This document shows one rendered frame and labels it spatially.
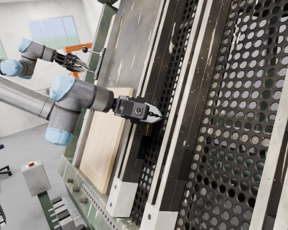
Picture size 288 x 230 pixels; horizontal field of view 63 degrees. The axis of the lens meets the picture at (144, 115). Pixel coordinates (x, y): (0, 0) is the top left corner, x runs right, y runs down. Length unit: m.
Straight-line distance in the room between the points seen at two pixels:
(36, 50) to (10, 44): 7.35
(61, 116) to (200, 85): 0.39
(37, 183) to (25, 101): 0.92
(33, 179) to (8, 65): 0.75
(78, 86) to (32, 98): 0.19
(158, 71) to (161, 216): 0.48
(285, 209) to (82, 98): 0.51
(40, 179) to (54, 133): 0.98
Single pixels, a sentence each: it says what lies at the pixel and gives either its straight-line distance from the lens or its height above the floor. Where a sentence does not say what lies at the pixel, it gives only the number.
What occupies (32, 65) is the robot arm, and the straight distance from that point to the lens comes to 1.33.
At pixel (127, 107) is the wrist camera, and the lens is 0.68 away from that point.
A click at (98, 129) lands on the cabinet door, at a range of 1.29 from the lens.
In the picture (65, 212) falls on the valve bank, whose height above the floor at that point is 0.77.
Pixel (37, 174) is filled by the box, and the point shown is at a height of 0.88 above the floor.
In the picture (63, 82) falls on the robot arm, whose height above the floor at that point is 1.40.
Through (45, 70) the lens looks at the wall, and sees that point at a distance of 8.66.
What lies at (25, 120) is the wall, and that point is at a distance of 8.62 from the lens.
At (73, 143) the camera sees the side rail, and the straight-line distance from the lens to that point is 1.68.
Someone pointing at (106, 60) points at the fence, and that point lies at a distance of 1.47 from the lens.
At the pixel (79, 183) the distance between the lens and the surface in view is 1.29.
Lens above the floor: 1.42
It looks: 14 degrees down
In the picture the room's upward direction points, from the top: 13 degrees counter-clockwise
